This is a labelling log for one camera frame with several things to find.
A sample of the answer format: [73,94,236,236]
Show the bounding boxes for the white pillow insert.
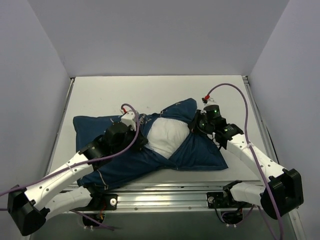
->
[146,117,190,159]

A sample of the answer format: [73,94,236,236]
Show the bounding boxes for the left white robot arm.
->
[6,122,148,237]

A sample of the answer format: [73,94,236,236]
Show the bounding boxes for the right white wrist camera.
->
[202,95,217,107]

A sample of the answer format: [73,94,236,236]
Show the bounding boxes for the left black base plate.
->
[96,194,118,211]

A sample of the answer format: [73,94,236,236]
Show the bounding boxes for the purple cable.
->
[0,103,141,231]
[204,83,287,240]

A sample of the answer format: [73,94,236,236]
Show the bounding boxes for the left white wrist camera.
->
[120,110,137,131]

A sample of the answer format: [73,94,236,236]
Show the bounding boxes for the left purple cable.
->
[0,103,141,231]

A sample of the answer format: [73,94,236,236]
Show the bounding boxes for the left aluminium side rail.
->
[44,77,76,176]

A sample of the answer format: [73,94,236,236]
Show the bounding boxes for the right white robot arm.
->
[190,104,304,220]

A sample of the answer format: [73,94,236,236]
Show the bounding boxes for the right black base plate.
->
[206,191,233,209]

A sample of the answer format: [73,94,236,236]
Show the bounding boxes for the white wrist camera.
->
[202,95,217,107]
[120,110,137,131]

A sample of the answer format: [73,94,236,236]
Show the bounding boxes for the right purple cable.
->
[204,83,287,240]

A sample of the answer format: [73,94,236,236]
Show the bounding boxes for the aluminium front rail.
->
[26,178,298,215]

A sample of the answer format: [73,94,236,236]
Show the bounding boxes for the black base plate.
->
[206,191,233,209]
[96,194,118,211]

